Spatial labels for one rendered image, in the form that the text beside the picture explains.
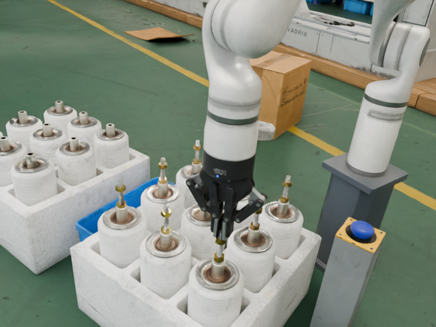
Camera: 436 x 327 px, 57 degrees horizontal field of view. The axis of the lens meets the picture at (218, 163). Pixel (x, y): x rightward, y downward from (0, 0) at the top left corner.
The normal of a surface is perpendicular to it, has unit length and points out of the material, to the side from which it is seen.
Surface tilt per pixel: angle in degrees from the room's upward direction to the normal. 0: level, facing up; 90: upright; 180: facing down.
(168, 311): 0
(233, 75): 17
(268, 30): 84
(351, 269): 90
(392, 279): 0
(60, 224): 90
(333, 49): 90
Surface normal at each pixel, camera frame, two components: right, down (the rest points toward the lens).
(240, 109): 0.19, 0.50
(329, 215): -0.81, 0.24
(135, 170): 0.80, 0.35
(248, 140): 0.54, 0.42
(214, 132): -0.60, 0.22
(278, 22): 0.70, 0.25
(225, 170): -0.14, 0.48
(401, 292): 0.07, -0.87
